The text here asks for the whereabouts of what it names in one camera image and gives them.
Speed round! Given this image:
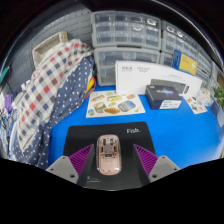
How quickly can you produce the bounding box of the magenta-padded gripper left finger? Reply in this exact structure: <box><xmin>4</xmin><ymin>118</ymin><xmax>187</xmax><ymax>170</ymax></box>
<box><xmin>45</xmin><ymin>143</ymin><xmax>96</xmax><ymax>186</ymax></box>

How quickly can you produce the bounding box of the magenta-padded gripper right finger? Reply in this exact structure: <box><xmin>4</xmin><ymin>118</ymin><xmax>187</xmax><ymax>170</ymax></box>
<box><xmin>133</xmin><ymin>143</ymin><xmax>181</xmax><ymax>184</ymax></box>

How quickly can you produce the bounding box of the pink transparent computer mouse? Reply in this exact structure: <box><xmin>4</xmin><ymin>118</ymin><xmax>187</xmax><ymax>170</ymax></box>
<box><xmin>95</xmin><ymin>133</ymin><xmax>122</xmax><ymax>176</ymax></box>

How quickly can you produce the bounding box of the black mouse pad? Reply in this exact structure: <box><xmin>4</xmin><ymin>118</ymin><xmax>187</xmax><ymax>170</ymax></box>
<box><xmin>62</xmin><ymin>121</ymin><xmax>157</xmax><ymax>192</ymax></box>

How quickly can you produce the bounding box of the large blue table mat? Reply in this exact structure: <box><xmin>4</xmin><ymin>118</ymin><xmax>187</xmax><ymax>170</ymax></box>
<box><xmin>46</xmin><ymin>84</ymin><xmax>224</xmax><ymax>169</ymax></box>

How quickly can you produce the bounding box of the small black product box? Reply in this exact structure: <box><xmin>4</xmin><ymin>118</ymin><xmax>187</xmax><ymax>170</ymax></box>
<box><xmin>144</xmin><ymin>84</ymin><xmax>183</xmax><ymax>111</ymax></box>

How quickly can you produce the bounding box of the clear plastic box blue label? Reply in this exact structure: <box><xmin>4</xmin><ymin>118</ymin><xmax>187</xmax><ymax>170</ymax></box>
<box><xmin>197</xmin><ymin>88</ymin><xmax>214</xmax><ymax>107</ymax></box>

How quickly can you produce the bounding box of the red blue checkered cloth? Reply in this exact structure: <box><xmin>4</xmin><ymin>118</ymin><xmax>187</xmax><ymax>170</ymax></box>
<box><xmin>14</xmin><ymin>39</ymin><xmax>94</xmax><ymax>151</ymax></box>

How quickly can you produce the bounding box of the white keyboard packaging box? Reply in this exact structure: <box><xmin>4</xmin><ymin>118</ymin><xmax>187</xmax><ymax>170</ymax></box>
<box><xmin>114</xmin><ymin>60</ymin><xmax>203</xmax><ymax>101</ymax></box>

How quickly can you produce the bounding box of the yellow card sign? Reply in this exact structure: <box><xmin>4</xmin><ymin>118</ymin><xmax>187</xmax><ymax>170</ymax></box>
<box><xmin>172</xmin><ymin>49</ymin><xmax>199</xmax><ymax>76</ymax></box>

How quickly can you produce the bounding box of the beige wicker basket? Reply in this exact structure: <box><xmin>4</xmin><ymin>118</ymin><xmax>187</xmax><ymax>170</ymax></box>
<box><xmin>32</xmin><ymin>31</ymin><xmax>69</xmax><ymax>66</ymax></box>

